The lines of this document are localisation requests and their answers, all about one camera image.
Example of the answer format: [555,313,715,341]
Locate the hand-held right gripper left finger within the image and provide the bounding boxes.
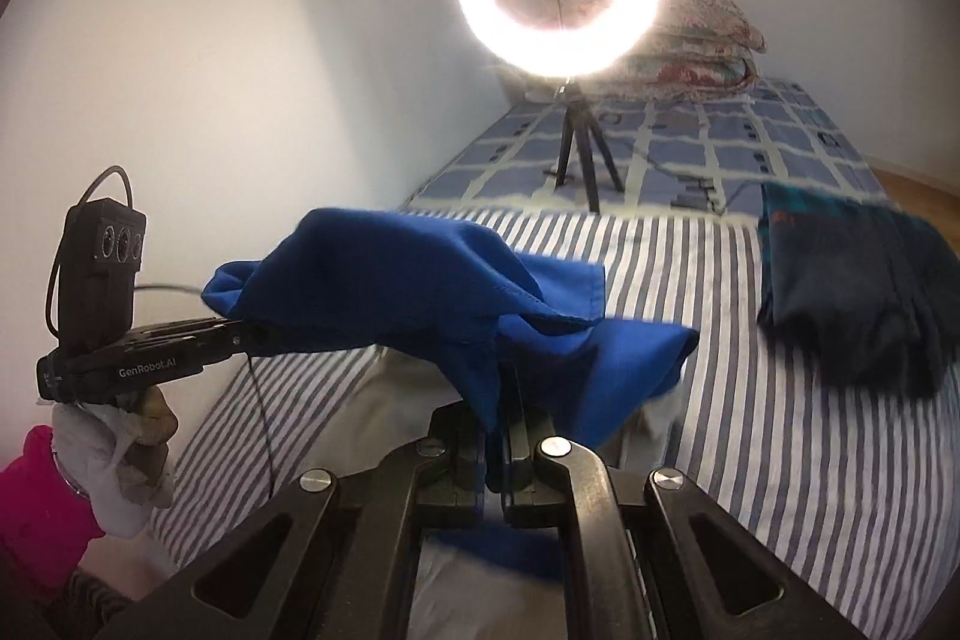
[131,400,488,640]

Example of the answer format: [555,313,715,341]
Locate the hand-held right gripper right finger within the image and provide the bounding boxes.
[501,366,867,640]

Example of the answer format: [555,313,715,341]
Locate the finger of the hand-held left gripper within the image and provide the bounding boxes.
[133,317,241,341]
[150,325,256,365]

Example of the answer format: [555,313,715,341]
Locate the beige and blue jacket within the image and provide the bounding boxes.
[202,206,702,640]

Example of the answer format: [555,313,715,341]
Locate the person's left forearm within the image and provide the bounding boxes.
[0,424,106,588]

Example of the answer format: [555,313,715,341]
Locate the dark folded clothes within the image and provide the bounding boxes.
[756,182,960,401]

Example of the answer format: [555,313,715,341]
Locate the person's left hand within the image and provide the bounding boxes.
[52,385,179,540]

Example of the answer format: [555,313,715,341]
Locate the person's zebra striped leg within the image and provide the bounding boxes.
[45,565,136,640]

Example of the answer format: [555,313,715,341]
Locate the black tripod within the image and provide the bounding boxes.
[544,81,627,214]

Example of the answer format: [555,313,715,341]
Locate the blue checked bed sheet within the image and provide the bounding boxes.
[405,77,901,221]

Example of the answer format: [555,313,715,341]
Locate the folded floral quilt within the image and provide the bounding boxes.
[495,0,766,101]

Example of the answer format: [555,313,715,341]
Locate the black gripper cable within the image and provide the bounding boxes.
[46,164,275,498]

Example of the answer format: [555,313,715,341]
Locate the black ring light cable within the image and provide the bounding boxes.
[630,137,766,221]

